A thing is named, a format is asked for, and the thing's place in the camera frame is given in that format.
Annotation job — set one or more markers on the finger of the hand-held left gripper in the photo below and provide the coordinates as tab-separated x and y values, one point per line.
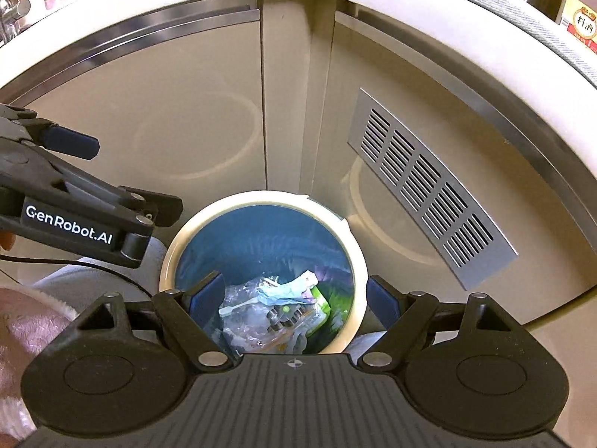
158	207
74	143

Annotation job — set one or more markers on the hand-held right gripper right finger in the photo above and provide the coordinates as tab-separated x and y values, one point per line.
385	296

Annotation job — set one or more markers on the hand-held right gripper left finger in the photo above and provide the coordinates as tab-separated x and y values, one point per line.
207	296

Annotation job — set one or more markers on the clear plastic wrap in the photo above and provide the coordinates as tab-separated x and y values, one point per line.
242	324

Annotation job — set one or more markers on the green plastic pouch bag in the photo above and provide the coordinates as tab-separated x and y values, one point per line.
322	308

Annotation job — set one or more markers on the blue bin liner bag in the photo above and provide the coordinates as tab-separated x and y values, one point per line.
261	242

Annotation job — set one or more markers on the grey gear-shaped part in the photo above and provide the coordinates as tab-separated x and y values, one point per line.
280	322

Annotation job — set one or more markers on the white wrapper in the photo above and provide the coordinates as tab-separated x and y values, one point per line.
308	280

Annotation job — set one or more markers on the cream round trash bin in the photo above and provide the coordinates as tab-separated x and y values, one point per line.
261	198

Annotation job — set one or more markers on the person's left hand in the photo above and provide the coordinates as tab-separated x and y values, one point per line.
6	241

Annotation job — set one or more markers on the beige cabinet door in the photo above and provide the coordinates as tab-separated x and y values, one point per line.
419	79
140	102

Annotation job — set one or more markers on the grey cloth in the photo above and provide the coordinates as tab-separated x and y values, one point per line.
116	284

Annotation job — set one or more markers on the pink fleece garment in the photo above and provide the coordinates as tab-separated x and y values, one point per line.
28	336

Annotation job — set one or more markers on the chrome faucet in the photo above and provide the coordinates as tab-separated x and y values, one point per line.
16	9

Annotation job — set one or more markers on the beige cabinet corner panel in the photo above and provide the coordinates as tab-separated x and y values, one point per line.
294	102

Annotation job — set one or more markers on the silver vent grille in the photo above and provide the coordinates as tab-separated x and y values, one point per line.
359	116

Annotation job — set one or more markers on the brown jug yellow cap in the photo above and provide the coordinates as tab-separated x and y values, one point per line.
580	23

